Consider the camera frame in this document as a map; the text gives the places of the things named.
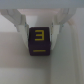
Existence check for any purple block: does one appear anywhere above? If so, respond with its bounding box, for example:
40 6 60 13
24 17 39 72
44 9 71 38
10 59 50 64
27 26 55 57

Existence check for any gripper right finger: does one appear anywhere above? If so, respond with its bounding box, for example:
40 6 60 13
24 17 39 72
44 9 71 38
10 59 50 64
50 5 81 48

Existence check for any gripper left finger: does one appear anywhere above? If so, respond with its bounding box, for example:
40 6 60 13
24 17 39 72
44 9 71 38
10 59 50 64
0 7 33 51

